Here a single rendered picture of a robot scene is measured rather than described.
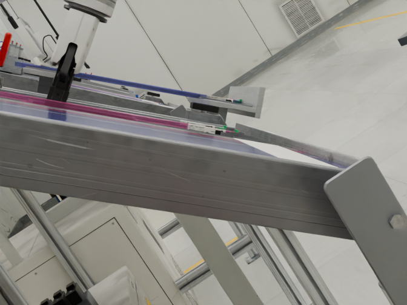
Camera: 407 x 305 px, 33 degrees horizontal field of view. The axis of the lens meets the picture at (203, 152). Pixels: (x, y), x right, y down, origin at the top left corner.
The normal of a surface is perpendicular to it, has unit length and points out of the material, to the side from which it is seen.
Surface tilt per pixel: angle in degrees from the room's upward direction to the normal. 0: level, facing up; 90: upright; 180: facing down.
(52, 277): 90
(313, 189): 90
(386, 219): 90
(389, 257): 90
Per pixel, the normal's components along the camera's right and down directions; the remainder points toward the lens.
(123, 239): 0.14, 0.10
